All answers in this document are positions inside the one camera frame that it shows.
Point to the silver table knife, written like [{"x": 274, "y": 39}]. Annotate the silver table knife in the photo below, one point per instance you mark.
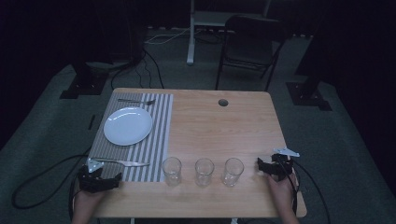
[{"x": 124, "y": 162}]

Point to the grey white striped placemat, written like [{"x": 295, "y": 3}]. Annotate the grey white striped placemat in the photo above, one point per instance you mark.
[{"x": 155, "y": 140}]

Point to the white round plate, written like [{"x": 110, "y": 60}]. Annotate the white round plate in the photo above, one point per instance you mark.
[{"x": 127, "y": 126}]

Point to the silver fork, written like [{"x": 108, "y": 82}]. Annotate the silver fork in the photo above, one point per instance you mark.
[{"x": 137, "y": 101}]

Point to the black folding chair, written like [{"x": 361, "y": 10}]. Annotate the black folding chair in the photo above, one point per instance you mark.
[{"x": 249, "y": 46}]

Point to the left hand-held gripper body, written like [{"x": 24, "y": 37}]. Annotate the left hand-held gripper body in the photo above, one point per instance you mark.
[{"x": 93, "y": 182}]

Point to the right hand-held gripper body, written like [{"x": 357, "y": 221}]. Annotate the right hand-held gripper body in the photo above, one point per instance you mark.
[{"x": 281, "y": 168}]

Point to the black stand with base plate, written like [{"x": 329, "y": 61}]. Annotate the black stand with base plate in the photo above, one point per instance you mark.
[
  {"x": 308, "y": 93},
  {"x": 84, "y": 84}
]

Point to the small dark floor object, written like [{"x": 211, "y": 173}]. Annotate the small dark floor object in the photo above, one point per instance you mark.
[{"x": 91, "y": 122}]

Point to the clear drinking glass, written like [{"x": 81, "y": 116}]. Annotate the clear drinking glass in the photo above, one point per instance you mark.
[
  {"x": 204, "y": 171},
  {"x": 233, "y": 171},
  {"x": 171, "y": 171}
]

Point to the person's left hand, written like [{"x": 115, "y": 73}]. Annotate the person's left hand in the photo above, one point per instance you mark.
[{"x": 87, "y": 199}]

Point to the white metal desk frame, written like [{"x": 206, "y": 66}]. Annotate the white metal desk frame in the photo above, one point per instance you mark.
[{"x": 194, "y": 37}]

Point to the person's right hand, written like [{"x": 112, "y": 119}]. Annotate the person's right hand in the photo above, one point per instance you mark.
[{"x": 280, "y": 193}]

